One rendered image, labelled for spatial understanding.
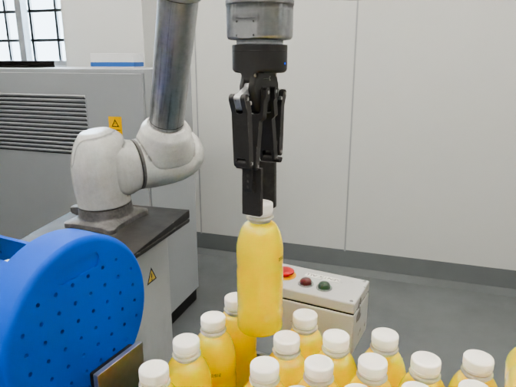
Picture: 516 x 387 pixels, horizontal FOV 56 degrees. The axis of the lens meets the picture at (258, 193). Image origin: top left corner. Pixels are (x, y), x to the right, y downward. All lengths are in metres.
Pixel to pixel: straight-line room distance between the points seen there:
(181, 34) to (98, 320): 0.74
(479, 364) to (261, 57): 0.49
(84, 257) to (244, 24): 0.42
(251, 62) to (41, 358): 0.51
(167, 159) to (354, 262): 2.38
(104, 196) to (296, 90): 2.23
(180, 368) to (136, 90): 1.85
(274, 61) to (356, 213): 2.90
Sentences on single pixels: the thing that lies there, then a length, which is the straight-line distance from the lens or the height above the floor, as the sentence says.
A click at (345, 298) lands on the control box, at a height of 1.10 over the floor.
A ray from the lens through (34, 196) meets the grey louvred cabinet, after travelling 2.95.
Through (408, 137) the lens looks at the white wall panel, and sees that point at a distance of 3.35.
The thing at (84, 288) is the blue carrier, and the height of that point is 1.15.
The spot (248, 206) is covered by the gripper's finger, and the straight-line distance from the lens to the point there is 0.69.
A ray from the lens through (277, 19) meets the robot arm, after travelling 0.64.
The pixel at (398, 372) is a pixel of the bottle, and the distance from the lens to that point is 0.77.
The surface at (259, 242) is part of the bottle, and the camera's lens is 0.70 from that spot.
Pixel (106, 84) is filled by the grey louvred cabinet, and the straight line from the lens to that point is 2.52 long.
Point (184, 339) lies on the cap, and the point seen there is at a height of 1.10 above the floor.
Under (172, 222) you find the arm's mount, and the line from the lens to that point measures 1.44.
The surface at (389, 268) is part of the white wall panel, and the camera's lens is 3.59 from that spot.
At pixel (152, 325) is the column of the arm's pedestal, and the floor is 0.70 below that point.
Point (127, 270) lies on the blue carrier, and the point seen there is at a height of 1.14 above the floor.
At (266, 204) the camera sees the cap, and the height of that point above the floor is 1.29.
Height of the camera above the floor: 1.49
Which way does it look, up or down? 16 degrees down
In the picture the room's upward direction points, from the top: straight up
